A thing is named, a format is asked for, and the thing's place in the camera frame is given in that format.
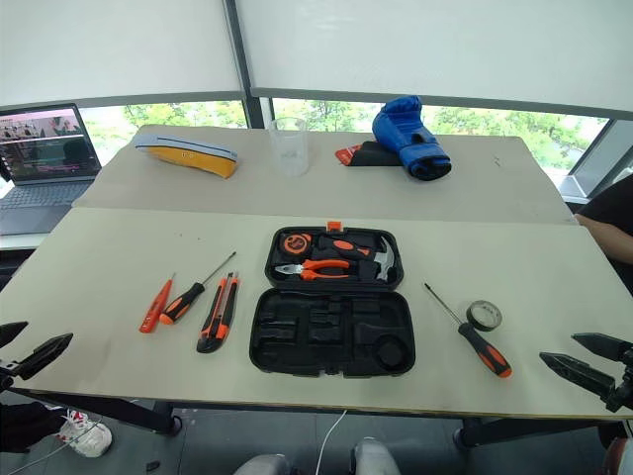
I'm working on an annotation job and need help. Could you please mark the black table leg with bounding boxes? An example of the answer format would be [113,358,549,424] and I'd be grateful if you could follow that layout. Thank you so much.
[9,388,182,436]
[454,415,602,449]

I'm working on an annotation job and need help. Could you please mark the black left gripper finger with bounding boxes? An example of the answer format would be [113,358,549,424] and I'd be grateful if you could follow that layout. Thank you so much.
[0,321,29,348]
[13,332,74,381]

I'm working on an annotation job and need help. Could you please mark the claw hammer orange black handle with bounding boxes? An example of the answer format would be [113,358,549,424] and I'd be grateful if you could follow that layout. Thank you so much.
[318,235,397,283]

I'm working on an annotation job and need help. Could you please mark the person in black shirt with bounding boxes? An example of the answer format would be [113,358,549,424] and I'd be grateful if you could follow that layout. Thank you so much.
[574,172,633,278]

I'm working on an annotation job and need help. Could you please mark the dark window frame post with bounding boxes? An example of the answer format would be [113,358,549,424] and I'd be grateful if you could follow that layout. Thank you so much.
[222,0,274,131]

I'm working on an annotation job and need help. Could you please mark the open laptop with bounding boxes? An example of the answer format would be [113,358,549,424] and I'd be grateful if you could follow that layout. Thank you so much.
[0,102,103,237]

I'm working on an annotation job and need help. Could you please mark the orange handled pliers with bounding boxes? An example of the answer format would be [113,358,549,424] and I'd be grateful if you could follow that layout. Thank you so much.
[274,258,351,282]

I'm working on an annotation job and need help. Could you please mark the orange black tape measure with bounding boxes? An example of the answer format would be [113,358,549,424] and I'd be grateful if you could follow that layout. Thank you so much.
[278,231,311,256]

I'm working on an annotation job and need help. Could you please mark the blue boxing glove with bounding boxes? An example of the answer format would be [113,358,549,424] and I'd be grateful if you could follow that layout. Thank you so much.
[371,95,452,182]

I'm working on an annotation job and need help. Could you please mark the black electrical tape roll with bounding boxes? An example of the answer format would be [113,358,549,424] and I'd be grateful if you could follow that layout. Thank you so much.
[465,299,503,332]

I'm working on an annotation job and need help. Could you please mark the orange test pen screwdriver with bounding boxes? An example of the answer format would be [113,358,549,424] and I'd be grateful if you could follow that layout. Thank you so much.
[138,272,177,334]

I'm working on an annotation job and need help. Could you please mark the white roller blind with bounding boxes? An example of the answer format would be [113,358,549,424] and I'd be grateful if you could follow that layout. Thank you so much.
[0,0,246,108]
[234,0,633,121]

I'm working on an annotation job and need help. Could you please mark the white sneaker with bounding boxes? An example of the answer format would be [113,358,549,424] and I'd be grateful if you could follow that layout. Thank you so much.
[56,409,113,458]

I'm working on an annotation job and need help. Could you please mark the black orange utility knife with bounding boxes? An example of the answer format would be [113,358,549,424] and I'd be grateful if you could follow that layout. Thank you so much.
[196,270,241,354]

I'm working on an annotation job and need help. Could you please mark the black and red cloth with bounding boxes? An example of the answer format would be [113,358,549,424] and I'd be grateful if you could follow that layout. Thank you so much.
[334,141,402,168]

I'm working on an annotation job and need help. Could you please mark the black orange handled screwdriver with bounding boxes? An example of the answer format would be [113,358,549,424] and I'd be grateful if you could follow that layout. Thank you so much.
[422,282,513,379]
[159,250,237,326]

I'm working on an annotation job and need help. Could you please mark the white cable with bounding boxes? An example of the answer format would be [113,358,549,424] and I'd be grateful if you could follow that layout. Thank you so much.
[316,409,349,475]

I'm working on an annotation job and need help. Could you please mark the grey window side panel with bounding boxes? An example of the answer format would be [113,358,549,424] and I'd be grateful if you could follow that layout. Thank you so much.
[567,118,633,204]

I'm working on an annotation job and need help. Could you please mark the black plastic tool case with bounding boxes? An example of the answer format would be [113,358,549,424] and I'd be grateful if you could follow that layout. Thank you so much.
[249,221,416,380]

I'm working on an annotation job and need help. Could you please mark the grey yellow zip case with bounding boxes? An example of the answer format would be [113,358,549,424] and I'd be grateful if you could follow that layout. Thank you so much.
[131,132,239,179]

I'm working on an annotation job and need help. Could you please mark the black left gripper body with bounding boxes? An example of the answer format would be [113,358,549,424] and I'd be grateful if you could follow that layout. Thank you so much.
[0,359,24,392]

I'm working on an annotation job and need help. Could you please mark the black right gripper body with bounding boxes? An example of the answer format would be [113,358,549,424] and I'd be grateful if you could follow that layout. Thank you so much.
[603,345,633,415]

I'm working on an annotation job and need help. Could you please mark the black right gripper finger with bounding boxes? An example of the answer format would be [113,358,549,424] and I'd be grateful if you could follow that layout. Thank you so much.
[571,332,633,362]
[539,351,617,403]

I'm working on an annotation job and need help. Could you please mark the silver rounded robot leg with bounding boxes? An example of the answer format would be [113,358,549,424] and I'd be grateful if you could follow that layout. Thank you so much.
[231,453,291,475]
[351,437,402,475]

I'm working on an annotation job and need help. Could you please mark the clear plastic measuring cup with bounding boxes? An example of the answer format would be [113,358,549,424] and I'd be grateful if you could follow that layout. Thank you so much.
[268,117,312,177]

